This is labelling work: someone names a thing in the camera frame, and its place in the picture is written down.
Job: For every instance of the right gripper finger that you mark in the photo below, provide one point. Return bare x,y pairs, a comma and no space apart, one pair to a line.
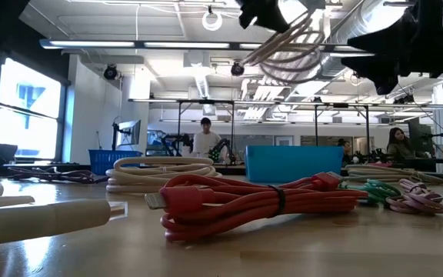
394,38
383,73

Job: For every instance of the background black robot arm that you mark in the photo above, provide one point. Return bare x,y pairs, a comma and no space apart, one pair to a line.
175,142
223,148

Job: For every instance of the black round ceiling spotlight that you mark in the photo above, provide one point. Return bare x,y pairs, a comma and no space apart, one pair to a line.
237,69
110,72

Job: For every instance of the dark background monitor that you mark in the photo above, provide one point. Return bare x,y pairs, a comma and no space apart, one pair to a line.
419,136

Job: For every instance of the person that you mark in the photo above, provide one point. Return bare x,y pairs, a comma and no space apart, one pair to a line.
398,148
205,142
345,152

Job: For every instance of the long ceiling light bar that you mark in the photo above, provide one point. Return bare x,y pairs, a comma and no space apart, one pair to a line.
183,45

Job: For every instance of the dark background desk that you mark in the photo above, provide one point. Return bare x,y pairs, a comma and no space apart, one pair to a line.
421,165

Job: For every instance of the blue plastic bin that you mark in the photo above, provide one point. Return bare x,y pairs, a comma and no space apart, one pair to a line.
294,163

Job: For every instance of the monitor on black stand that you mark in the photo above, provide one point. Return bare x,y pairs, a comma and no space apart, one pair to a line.
129,134

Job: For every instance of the large window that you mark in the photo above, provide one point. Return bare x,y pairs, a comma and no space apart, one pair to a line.
25,115

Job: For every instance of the black background rack frame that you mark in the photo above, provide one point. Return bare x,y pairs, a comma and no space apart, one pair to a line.
232,123

